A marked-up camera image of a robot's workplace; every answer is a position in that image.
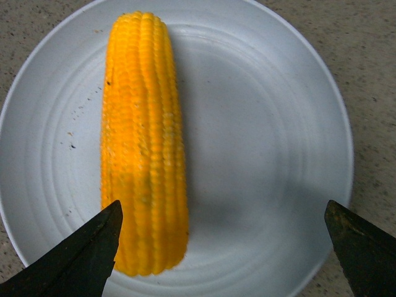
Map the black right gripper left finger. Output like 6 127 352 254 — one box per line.
1 200 123 296

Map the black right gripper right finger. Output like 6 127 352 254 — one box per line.
324 200 395 296

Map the yellow corn cob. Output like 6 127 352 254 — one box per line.
100 11 189 277

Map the light blue plate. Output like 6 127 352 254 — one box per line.
1 1 353 296

